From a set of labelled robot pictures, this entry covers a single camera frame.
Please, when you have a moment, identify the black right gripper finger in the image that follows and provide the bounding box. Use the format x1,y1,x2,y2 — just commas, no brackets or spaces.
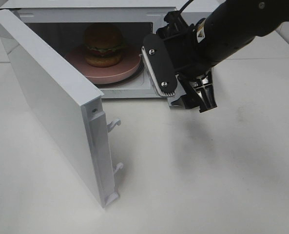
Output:
177,71,217,113
156,11,195,40

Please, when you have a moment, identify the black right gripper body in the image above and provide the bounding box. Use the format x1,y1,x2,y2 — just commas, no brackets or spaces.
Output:
142,18,222,97

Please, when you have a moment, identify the pink plate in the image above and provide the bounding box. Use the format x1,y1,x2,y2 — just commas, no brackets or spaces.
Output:
65,45,141,85

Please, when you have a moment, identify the burger with lettuce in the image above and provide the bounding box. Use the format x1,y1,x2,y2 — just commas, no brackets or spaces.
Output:
83,22,127,68

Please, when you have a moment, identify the white microwave door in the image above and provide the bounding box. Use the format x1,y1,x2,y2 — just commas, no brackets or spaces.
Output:
0,10,123,207

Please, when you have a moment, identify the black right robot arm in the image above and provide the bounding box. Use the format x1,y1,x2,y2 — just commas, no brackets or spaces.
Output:
141,0,289,112

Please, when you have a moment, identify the white microwave oven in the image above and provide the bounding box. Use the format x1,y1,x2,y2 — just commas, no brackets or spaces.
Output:
0,0,219,99

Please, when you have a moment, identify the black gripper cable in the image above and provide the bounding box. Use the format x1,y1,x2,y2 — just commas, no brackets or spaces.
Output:
178,0,195,14

